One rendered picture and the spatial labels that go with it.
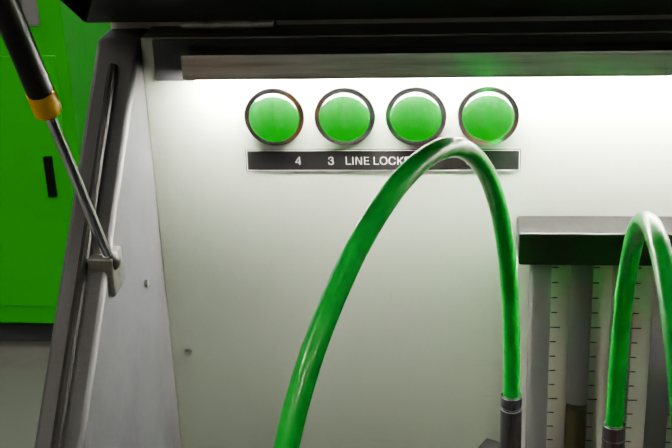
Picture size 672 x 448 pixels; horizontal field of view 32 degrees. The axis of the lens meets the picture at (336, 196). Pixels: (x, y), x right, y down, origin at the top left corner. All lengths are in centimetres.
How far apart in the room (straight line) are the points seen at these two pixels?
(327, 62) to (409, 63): 7
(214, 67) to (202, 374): 31
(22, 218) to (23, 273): 17
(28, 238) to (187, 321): 241
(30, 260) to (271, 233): 250
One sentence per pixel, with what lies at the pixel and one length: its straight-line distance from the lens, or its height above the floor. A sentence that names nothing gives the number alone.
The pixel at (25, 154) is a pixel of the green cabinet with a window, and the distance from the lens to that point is 340.
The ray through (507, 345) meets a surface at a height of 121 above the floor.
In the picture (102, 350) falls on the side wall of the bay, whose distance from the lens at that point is 92.
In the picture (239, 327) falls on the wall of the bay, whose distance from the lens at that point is 110.
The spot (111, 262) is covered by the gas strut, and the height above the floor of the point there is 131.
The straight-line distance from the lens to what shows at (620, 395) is 97.
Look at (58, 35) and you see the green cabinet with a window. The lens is 326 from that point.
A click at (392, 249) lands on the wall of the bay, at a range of 105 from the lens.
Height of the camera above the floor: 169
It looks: 22 degrees down
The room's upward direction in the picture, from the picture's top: 2 degrees counter-clockwise
